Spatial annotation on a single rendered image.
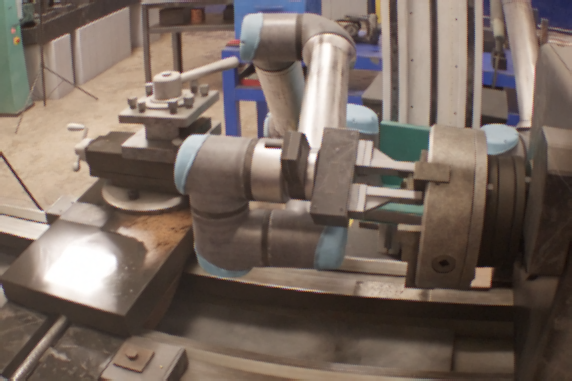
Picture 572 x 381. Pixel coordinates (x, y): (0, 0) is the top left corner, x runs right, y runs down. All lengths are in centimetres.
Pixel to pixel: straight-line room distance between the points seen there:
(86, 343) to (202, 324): 35
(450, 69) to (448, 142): 113
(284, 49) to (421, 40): 72
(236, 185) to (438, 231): 29
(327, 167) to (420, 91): 118
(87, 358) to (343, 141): 55
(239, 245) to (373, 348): 40
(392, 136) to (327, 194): 116
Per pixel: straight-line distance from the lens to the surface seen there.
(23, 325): 113
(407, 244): 95
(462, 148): 86
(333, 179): 86
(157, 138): 128
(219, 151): 89
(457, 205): 82
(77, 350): 104
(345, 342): 123
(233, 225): 93
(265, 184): 87
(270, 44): 136
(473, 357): 123
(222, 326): 129
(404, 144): 200
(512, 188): 88
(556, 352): 82
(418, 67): 200
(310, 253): 93
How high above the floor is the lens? 154
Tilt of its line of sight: 26 degrees down
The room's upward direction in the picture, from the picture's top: 2 degrees counter-clockwise
